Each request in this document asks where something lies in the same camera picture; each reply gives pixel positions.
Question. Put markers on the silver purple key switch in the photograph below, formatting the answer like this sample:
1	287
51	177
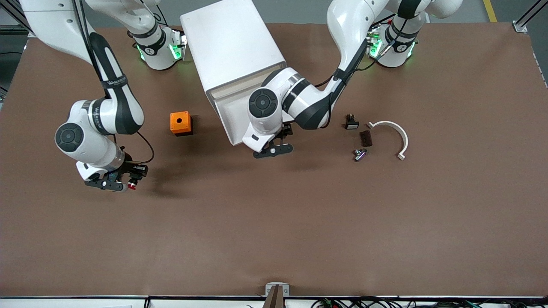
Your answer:
359	155

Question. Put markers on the small brown block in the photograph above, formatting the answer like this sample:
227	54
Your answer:
367	138

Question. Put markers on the orange button enclosure box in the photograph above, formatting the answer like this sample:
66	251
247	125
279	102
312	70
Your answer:
174	126

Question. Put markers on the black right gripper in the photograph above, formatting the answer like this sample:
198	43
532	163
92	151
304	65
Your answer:
129	168

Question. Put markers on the black switch with white face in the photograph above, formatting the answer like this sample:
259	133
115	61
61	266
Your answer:
352	125

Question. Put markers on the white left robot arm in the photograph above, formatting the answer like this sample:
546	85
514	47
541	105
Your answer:
351	25

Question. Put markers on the red mushroom push button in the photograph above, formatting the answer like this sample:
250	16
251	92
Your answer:
132	187

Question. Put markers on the white curved bracket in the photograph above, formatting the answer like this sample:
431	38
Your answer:
405	140

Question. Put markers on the aluminium frame post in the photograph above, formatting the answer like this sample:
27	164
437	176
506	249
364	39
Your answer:
13	16
520	26

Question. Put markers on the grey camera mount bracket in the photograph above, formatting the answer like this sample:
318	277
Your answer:
277	299

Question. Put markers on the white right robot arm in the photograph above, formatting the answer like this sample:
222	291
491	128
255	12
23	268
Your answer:
94	149

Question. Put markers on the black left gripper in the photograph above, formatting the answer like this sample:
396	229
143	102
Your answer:
286	129

